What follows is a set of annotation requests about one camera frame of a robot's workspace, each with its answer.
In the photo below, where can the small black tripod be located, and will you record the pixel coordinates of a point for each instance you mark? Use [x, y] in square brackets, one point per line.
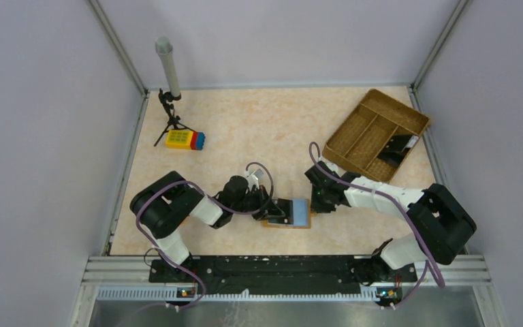
[167, 100]

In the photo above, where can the red blue toy bricks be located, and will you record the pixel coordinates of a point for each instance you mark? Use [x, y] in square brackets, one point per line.
[197, 141]

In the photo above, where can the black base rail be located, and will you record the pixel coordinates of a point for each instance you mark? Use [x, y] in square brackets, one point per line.
[283, 274]

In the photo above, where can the woven brown divided tray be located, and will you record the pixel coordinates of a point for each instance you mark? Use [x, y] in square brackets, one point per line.
[355, 144]

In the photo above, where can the grey cylinder on tripod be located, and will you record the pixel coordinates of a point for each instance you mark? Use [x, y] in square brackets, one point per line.
[164, 49]

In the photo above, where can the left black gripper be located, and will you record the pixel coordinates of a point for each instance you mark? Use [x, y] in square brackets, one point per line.
[265, 208]

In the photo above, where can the grey silver cards in tray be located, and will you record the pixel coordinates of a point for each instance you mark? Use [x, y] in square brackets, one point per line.
[397, 148]

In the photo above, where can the grey slotted cable duct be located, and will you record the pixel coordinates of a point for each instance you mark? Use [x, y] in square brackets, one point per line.
[180, 294]

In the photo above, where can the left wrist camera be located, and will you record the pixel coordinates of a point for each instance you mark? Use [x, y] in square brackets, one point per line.
[253, 177]

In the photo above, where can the yellow leather card holder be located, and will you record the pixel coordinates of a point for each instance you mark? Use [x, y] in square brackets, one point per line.
[301, 213]

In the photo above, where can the yellow toy brick block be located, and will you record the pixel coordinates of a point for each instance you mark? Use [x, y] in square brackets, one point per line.
[179, 139]

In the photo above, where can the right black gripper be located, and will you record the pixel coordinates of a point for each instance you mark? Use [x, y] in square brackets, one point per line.
[317, 208]

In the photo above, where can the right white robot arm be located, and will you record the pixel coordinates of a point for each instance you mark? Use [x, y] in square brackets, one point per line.
[440, 226]

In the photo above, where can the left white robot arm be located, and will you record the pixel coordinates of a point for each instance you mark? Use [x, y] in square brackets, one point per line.
[161, 208]

